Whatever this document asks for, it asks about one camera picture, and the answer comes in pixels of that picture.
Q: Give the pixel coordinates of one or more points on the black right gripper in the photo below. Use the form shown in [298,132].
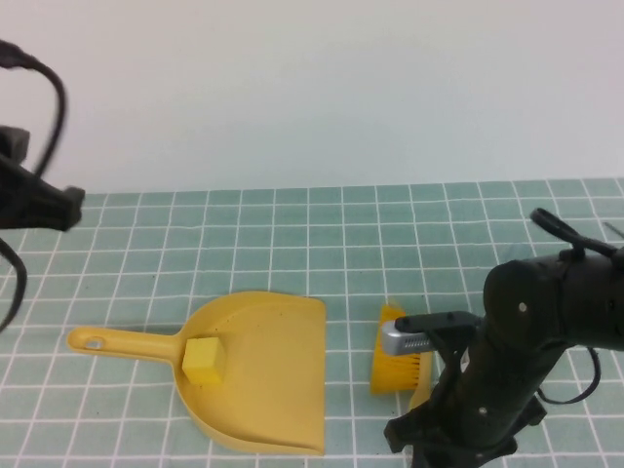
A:
[487,414]

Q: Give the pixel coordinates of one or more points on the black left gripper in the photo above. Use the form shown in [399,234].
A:
[44,205]

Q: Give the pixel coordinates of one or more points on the yellow hand brush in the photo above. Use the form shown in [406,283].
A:
[390,373]

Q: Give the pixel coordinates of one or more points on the yellow plastic dustpan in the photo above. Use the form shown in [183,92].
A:
[273,380]

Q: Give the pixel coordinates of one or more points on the yellow foam cube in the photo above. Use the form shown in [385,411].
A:
[200,361]

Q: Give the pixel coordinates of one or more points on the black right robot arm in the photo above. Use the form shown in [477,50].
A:
[585,302]

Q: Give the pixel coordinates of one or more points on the green white-grid tablecloth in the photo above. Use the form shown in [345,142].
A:
[292,234]

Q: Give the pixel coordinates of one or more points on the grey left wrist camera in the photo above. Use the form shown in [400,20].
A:
[12,144]

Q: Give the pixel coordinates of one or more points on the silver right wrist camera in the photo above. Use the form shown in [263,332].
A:
[397,339]

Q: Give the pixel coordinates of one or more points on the black right camera mount bracket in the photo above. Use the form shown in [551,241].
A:
[439,322]

